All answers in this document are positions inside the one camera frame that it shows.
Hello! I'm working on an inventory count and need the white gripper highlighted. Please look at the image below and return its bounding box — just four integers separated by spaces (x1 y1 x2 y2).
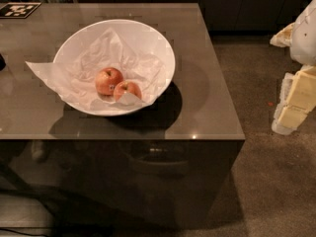
270 0 316 135

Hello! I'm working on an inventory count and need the white bowl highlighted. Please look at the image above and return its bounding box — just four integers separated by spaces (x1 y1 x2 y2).
52 19 177 118

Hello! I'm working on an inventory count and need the red apple with sticker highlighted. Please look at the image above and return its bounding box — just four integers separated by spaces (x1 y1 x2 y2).
95 67 123 96

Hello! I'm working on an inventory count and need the dark glossy table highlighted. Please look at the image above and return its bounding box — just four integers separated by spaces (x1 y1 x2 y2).
0 4 245 229

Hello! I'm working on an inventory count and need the white crumpled paper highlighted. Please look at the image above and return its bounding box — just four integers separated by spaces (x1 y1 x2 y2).
25 28 167 112

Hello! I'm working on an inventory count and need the dark object at left edge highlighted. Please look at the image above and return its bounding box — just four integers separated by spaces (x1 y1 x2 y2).
0 53 6 71

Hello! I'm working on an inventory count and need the black white fiducial marker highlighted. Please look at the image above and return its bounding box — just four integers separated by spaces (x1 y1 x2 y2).
0 2 41 19

